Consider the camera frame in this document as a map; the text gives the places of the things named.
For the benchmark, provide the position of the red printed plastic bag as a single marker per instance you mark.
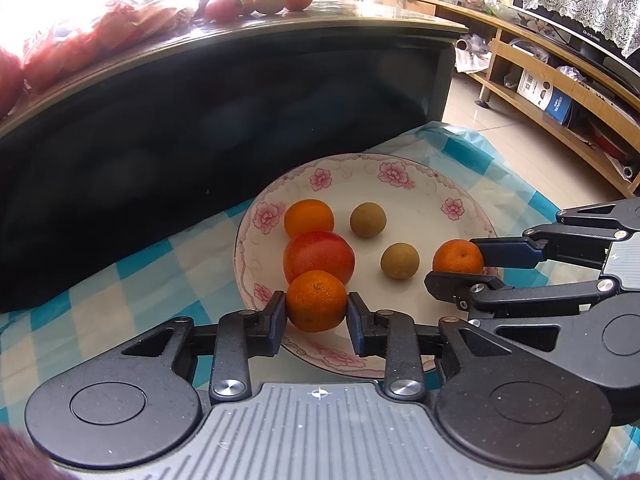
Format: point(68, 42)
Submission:
point(100, 30)

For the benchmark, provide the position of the dark coffee table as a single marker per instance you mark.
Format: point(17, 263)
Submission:
point(150, 160)

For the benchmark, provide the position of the white paper bundle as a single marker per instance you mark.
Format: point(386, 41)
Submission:
point(470, 52)

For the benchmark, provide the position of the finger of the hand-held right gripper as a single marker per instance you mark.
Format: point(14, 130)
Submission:
point(447, 287)
point(505, 255)

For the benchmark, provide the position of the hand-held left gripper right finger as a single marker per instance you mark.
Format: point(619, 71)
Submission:
point(356, 322)

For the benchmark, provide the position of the white box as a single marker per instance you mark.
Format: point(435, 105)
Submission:
point(535, 87)

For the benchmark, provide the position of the blue checked tablecloth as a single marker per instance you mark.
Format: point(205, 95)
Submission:
point(125, 285)

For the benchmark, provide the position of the large red tomato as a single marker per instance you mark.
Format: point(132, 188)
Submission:
point(319, 256)

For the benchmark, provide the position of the white floral plate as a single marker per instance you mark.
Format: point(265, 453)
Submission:
point(415, 200)

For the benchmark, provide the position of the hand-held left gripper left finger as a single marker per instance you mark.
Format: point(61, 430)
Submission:
point(278, 320)

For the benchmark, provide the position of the wooden TV cabinet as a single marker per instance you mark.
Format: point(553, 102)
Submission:
point(550, 65)

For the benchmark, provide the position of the blue box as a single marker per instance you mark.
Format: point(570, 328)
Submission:
point(562, 106)

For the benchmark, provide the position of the black television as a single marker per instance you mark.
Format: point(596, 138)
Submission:
point(570, 42)

